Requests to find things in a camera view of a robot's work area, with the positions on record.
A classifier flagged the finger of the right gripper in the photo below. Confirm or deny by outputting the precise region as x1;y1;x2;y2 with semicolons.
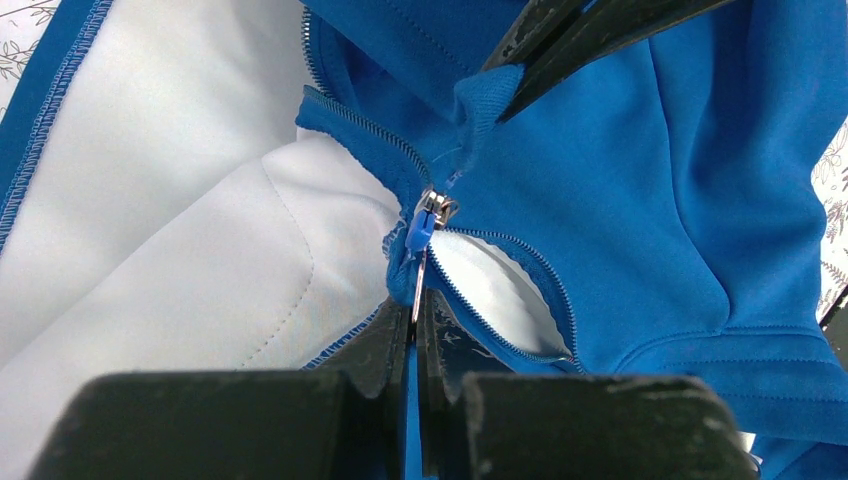
480;1;595;73
499;0;727;123

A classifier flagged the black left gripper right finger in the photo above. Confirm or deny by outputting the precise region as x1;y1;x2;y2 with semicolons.
417;289;759;479

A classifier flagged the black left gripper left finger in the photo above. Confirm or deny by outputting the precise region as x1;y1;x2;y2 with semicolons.
29;301;409;479

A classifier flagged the silver blue zipper slider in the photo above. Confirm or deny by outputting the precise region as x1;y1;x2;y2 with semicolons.
404;187;460;326

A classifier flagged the blue zip jacket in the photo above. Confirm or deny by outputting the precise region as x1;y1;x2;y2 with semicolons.
1;1;847;479

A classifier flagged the floral patterned table mat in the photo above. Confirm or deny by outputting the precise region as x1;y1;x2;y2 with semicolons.
1;1;847;326

